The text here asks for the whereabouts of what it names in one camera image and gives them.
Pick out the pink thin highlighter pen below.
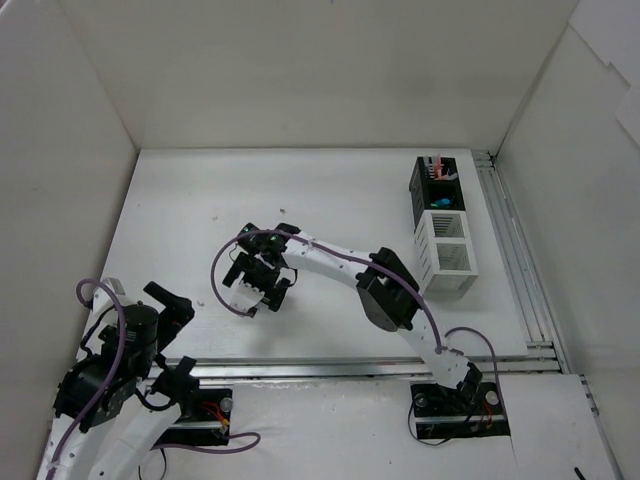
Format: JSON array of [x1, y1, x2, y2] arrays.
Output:
[[434, 155, 443, 180]]

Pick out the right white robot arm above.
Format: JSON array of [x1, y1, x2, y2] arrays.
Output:
[[211, 223, 482, 412]]

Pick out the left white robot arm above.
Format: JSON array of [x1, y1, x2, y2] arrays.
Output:
[[37, 277, 200, 479]]

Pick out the white slotted pen holder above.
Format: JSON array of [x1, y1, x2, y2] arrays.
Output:
[[414, 210, 479, 301]]

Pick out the black slotted pen holder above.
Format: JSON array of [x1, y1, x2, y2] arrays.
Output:
[[409, 156, 466, 229]]

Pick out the black pen on floor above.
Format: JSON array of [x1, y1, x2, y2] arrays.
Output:
[[574, 467, 587, 480]]

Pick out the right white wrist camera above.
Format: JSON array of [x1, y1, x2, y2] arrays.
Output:
[[230, 280, 264, 318]]

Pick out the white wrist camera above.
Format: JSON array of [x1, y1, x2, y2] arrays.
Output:
[[230, 280, 264, 318], [91, 277, 125, 315]]

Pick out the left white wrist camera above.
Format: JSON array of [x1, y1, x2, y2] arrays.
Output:
[[91, 277, 125, 315]]

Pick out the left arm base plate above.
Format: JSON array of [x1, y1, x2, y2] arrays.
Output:
[[155, 388, 233, 447]]

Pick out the aluminium front rail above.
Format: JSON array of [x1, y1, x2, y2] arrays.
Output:
[[149, 355, 571, 385]]

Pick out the aluminium rail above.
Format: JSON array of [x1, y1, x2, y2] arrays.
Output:
[[149, 355, 571, 385], [472, 150, 570, 374]]

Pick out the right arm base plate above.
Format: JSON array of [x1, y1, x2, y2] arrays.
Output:
[[407, 382, 511, 447]]

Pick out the aluminium right rail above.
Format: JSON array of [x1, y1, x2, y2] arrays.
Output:
[[472, 150, 570, 374]]

